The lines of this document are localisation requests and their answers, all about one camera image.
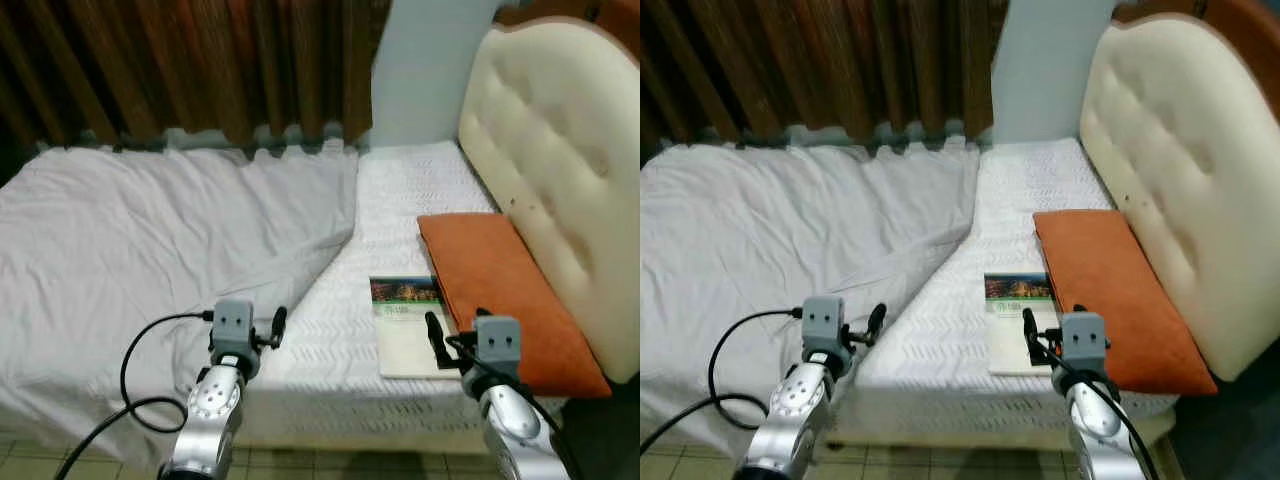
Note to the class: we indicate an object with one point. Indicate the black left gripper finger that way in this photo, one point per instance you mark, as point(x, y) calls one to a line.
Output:
point(278, 325)
point(876, 322)

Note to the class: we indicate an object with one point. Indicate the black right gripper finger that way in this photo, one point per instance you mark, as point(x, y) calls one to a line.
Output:
point(436, 340)
point(1030, 335)

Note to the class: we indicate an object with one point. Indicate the white book with city photo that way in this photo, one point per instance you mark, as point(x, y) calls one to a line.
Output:
point(405, 335)
point(1012, 325)

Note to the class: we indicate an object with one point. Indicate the orange pillow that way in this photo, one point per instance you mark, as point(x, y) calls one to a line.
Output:
point(1110, 285)
point(500, 290)

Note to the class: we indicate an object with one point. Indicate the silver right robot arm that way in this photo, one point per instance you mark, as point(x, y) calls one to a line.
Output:
point(515, 425)
point(1100, 425)

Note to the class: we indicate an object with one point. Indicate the grey blanket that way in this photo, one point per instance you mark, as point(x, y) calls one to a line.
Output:
point(760, 230)
point(130, 240)

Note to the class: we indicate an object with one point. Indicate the white patterned bed sheet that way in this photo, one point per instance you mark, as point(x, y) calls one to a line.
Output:
point(390, 200)
point(1010, 180)

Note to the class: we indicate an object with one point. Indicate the cream tufted headboard cushion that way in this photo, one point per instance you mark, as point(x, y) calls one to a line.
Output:
point(560, 150)
point(1190, 140)

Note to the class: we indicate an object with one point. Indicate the brown curtain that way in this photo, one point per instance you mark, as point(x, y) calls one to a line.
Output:
point(180, 60)
point(810, 60)

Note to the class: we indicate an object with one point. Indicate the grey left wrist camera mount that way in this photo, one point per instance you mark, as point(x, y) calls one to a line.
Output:
point(823, 325)
point(233, 328)

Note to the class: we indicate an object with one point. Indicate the brown wooden headboard frame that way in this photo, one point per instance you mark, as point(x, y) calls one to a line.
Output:
point(1220, 8)
point(590, 12)

